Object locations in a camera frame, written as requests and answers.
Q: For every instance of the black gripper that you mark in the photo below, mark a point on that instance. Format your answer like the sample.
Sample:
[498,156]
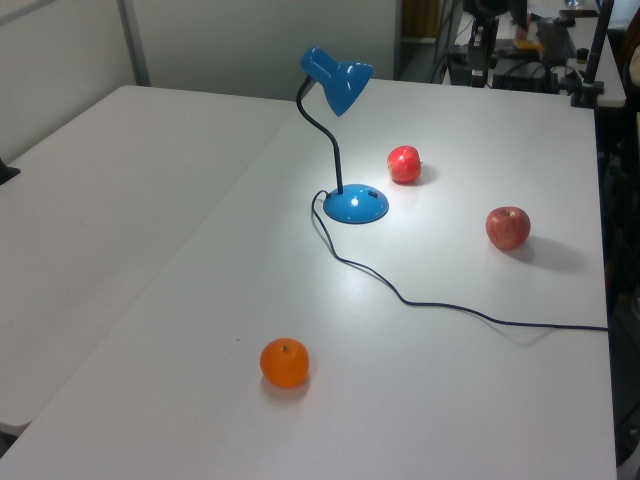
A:
[490,11]

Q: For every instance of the blue desk lamp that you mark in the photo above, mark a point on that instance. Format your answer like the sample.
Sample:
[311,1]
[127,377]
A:
[350,206]

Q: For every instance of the yellow object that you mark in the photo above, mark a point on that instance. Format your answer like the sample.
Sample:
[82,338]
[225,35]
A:
[529,45]

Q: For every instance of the black electronic equipment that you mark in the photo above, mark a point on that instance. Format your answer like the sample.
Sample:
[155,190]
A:
[525,77]

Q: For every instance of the black keyboard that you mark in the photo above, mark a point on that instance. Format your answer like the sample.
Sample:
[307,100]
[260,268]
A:
[556,39]

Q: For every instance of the black pole clamp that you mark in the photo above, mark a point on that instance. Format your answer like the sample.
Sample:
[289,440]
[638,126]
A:
[587,95]

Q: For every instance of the bright red apple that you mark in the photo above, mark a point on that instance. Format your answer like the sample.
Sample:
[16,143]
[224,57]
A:
[404,164]

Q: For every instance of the pale red apple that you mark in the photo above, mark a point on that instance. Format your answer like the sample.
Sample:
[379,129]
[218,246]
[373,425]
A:
[507,229]

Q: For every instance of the orange mandarin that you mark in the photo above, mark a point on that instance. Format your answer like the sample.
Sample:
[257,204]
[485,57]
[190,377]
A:
[284,364]

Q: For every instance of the black table clamp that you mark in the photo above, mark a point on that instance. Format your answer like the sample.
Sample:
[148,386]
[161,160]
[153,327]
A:
[7,172]

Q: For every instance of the metal shelf frame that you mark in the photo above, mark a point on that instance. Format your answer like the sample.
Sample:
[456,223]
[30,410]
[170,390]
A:
[420,40]

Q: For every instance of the black camera pole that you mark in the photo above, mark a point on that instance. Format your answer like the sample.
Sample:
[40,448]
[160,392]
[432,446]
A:
[597,45]

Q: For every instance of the grey metal partition post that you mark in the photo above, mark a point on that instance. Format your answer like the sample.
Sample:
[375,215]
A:
[135,45]

